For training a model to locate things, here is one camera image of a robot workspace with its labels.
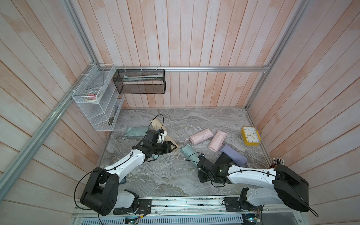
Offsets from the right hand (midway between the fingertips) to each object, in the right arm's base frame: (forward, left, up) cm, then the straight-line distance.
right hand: (199, 174), depth 85 cm
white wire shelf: (+22, +56, +31) cm, 67 cm away
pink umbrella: (+25, -2, +4) cm, 26 cm away
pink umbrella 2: (+23, -15, +2) cm, 27 cm away
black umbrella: (+10, -16, +2) cm, 19 cm away
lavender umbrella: (+11, -24, +3) cm, 26 cm away
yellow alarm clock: (+27, -40, +3) cm, 48 cm away
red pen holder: (+3, -41, +15) cm, 44 cm away
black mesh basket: (+47, +38, +36) cm, 70 cm away
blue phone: (-6, +45, +4) cm, 45 cm away
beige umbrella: (+37, +31, +3) cm, 48 cm away
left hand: (+11, +16, +11) cm, 22 cm away
